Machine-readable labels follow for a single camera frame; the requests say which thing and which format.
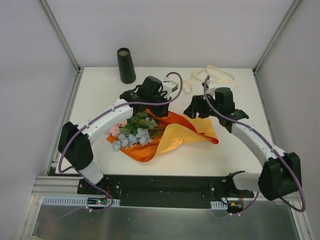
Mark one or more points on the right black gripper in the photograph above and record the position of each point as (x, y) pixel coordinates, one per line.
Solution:
(200, 107)

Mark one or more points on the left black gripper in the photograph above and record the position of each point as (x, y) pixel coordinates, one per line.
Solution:
(160, 107)

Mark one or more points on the pink and blue flower bouquet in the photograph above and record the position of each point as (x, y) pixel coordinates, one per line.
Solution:
(140, 129)

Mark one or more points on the cream lace ribbon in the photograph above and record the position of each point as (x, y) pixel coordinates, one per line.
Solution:
(217, 75)

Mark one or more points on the dark orange tissue paper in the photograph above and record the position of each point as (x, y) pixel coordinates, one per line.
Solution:
(148, 152)

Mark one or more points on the orange wrapping paper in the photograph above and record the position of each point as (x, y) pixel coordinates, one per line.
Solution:
(186, 131)

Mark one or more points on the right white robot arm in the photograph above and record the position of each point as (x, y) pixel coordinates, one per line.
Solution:
(281, 171)

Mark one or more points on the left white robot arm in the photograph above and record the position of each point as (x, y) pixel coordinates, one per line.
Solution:
(76, 140)

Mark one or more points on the black conical vase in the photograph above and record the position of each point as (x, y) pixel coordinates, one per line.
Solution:
(126, 66)

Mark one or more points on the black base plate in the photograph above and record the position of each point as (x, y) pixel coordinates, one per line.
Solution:
(176, 200)

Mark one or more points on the right white cable duct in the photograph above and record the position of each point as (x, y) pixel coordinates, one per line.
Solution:
(218, 205)

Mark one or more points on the white cable duct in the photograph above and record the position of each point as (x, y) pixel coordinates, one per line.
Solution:
(218, 205)
(79, 201)

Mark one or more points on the left white cable duct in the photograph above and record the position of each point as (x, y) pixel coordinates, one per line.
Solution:
(79, 201)

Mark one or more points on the front aluminium rail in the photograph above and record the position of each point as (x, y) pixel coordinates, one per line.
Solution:
(50, 187)

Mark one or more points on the right aluminium frame post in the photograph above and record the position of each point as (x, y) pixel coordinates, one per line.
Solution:
(276, 35)

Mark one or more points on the aluminium frame post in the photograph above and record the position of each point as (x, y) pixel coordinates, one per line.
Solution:
(59, 34)
(276, 35)

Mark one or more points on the left aluminium frame post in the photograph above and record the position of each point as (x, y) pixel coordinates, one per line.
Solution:
(59, 34)

